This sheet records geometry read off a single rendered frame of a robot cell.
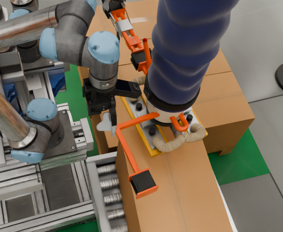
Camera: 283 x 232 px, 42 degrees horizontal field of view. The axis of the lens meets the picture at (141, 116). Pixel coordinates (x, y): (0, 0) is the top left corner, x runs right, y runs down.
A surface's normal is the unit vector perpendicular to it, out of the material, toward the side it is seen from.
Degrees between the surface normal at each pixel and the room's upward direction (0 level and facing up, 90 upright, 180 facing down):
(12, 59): 90
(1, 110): 72
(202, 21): 108
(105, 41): 0
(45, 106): 7
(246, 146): 0
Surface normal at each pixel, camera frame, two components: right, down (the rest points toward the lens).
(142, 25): 0.11, -0.51
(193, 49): 0.04, 0.94
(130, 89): 0.55, -0.57
